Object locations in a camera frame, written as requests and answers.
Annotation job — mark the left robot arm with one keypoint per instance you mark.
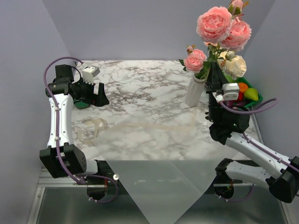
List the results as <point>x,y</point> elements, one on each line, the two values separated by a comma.
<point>61,157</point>

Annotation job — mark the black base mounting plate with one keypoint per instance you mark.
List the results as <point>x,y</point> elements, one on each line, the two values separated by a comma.
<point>152,177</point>

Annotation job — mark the aluminium frame rail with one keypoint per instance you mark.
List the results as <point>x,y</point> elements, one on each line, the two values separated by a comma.
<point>57,201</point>

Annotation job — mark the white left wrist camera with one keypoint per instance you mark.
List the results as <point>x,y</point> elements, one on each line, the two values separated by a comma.
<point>89,73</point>

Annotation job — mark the small pink rose stem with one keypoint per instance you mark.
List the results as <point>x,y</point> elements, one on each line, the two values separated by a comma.
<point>225,26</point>

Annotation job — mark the toy orange fruit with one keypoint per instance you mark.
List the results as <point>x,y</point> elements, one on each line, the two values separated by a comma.
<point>243,87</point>

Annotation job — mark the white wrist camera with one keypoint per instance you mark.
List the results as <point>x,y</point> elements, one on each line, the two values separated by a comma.
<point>89,73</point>
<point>228,92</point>

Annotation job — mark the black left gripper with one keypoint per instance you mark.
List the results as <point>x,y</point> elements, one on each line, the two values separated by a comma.
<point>99,100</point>

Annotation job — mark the green plastic basket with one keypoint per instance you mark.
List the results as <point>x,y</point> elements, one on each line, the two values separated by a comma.
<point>250,103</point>

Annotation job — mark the white rose stem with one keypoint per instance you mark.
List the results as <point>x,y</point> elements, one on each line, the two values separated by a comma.
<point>232,65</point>

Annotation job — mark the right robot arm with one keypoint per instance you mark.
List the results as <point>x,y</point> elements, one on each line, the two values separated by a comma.
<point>271,170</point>

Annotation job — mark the white wrapping paper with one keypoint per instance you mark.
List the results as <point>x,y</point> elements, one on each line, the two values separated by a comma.
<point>129,145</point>

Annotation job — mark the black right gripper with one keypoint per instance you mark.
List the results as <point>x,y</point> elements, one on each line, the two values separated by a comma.
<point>216,78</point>

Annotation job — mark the toy yellow-green pear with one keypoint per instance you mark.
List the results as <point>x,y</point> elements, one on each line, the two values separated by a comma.
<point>251,94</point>

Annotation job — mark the white ribbed vase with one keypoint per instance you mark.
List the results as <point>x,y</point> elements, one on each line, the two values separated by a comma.
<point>195,89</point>

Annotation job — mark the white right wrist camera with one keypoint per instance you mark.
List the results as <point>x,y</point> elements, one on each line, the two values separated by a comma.
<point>228,92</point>

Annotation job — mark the pink double rose stem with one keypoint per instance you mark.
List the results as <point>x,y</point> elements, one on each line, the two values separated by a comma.
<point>196,62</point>

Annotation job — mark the toy red pepper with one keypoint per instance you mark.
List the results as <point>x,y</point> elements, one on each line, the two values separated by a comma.
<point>240,96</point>

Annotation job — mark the peach rose stem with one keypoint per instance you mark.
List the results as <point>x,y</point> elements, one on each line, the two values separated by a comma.
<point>210,43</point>

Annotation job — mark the toy purple eggplant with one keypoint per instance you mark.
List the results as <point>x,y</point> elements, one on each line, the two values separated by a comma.
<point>233,105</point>

